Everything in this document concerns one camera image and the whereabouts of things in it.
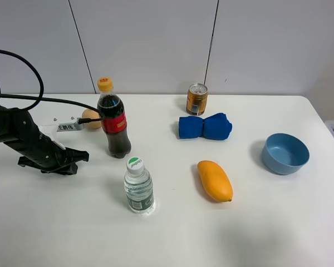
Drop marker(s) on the white labelled camera mount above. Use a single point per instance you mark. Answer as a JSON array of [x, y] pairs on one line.
[[51, 127]]

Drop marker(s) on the water bottle green label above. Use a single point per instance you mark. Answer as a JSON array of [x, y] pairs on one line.
[[138, 186]]

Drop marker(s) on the blue plastic bowl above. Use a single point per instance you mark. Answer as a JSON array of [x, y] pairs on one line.
[[284, 154]]

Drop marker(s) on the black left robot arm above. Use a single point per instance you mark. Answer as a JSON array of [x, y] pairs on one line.
[[19, 132]]

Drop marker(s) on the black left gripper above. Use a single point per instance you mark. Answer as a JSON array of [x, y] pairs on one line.
[[41, 153]]

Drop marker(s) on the yellow mango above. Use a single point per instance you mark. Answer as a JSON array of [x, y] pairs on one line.
[[215, 181]]

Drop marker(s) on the gold drink can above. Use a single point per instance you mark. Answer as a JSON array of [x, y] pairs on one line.
[[196, 99]]

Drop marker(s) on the cola bottle yellow cap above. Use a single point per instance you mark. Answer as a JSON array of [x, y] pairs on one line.
[[114, 123]]

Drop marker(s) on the blue rolled towel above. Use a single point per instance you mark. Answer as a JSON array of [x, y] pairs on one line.
[[215, 127]]

